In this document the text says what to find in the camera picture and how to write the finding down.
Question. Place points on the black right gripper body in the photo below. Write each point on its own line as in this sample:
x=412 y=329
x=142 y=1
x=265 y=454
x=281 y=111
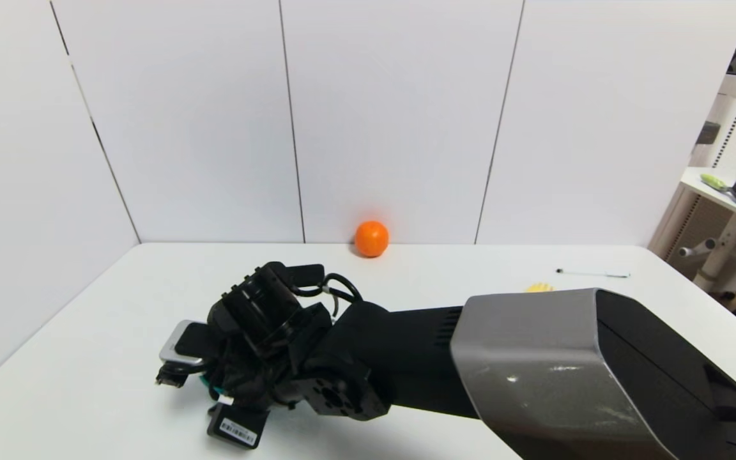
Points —
x=237 y=430

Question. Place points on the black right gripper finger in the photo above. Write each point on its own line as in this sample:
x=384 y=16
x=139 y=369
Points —
x=172 y=377
x=237 y=427

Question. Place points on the grey and black right robot arm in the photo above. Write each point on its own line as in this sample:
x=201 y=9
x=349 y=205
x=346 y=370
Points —
x=534 y=358

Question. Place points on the orange fruit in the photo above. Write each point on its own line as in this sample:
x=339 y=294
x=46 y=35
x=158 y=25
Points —
x=371 y=239

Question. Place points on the thin white pen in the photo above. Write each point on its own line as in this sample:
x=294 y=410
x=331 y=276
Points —
x=591 y=274

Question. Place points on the white side table top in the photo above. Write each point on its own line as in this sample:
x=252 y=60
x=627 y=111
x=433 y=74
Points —
x=726 y=199

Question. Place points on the dark grey small box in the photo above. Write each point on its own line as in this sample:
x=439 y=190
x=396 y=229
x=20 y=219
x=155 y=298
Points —
x=708 y=132

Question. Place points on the perforated white panel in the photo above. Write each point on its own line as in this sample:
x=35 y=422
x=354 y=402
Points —
x=729 y=150

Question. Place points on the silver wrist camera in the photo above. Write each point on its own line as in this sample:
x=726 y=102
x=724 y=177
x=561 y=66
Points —
x=175 y=349

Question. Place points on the grey pedestal knob bar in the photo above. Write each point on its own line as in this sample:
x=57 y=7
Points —
x=700 y=246

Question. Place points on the white side table pedestal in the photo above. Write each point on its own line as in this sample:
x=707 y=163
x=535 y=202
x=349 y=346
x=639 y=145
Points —
x=735 y=249

